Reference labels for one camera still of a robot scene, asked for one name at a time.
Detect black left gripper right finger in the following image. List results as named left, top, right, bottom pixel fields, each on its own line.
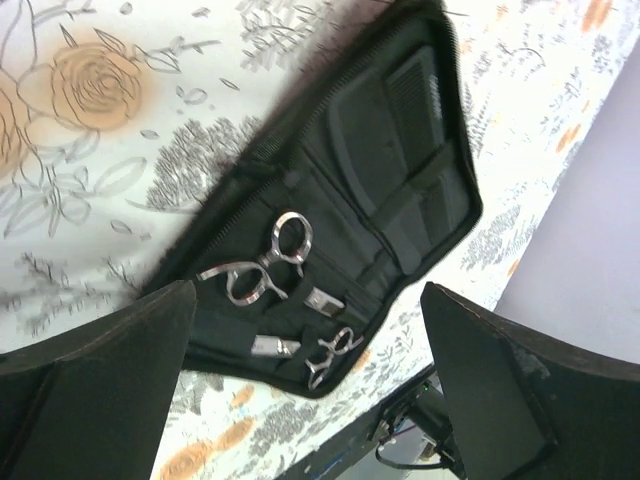
left=421, top=282, right=639, bottom=479

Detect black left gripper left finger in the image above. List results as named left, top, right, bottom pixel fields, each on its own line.
left=1, top=281, right=196, bottom=479

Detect silver straight hair scissors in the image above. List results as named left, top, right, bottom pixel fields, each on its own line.
left=252, top=327, right=362, bottom=391

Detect silver thinning scissors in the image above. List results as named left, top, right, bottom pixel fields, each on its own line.
left=196, top=210, right=314, bottom=307

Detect black zip tool case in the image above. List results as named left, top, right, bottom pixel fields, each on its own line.
left=145, top=1, right=483, bottom=399

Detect black hair comb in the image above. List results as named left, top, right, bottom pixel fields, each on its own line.
left=386, top=60, right=445, bottom=151

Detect black table edge rail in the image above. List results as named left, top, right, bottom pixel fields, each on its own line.
left=276, top=363, right=436, bottom=480

